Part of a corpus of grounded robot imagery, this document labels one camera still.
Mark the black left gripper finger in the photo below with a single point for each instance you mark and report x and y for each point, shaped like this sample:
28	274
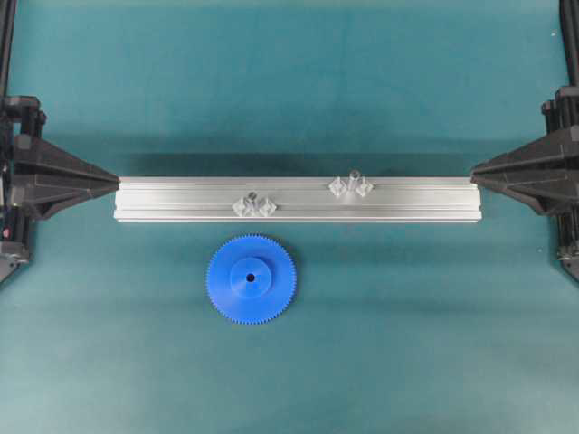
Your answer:
47	180

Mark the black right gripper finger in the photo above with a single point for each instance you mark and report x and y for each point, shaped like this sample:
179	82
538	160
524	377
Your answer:
533	174

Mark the large blue plastic gear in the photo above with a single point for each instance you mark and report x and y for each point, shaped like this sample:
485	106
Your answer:
251	279

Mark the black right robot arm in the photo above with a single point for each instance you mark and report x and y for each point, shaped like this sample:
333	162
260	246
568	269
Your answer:
561	112

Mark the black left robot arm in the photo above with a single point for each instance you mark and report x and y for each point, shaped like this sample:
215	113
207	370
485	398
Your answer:
19	115

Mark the black right frame post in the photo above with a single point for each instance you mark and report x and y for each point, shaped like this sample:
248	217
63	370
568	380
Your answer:
568	16

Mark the black frame post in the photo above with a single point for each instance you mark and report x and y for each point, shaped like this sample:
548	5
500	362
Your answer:
8	10
568	16

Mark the black left frame post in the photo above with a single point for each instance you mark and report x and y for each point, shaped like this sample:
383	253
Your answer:
8	10

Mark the tall clear shaft mount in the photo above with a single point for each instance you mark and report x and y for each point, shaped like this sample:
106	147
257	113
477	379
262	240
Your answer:
355	183

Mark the short clear shaft mount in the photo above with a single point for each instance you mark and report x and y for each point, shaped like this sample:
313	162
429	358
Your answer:
253	206

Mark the silver aluminium extrusion rail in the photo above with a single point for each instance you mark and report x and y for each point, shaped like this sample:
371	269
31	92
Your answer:
298	199

